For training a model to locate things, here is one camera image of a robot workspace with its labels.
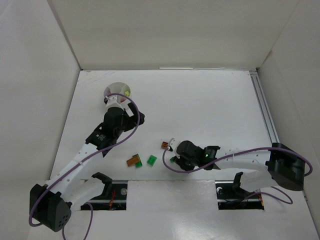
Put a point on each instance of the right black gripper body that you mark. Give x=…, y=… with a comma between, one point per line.
x=180, y=161

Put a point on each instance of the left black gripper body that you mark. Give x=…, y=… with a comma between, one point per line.
x=136, y=114

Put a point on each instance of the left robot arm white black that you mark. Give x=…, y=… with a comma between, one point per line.
x=52, y=204

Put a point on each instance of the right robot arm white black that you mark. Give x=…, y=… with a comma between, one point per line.
x=261, y=167

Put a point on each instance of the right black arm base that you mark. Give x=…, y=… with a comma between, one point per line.
x=231, y=197

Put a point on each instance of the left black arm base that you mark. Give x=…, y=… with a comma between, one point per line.
x=113, y=196

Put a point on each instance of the orange lego brick right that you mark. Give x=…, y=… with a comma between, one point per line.
x=164, y=145

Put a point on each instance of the orange lego brick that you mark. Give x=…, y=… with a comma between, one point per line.
x=133, y=161
x=164, y=145

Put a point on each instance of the white round divided container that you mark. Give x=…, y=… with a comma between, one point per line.
x=116, y=87

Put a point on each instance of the green lego brick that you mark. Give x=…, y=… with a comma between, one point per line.
x=151, y=160

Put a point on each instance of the orange lego brick left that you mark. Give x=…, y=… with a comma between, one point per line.
x=133, y=161

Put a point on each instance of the green lego under orange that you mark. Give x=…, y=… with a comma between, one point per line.
x=138, y=163

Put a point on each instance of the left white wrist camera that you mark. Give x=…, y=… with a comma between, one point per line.
x=118, y=102

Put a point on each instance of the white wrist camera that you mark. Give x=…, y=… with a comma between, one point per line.
x=118, y=102
x=173, y=144

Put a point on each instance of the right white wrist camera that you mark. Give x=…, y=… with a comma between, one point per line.
x=173, y=144

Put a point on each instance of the aluminium rail right edge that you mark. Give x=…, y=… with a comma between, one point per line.
x=264, y=108

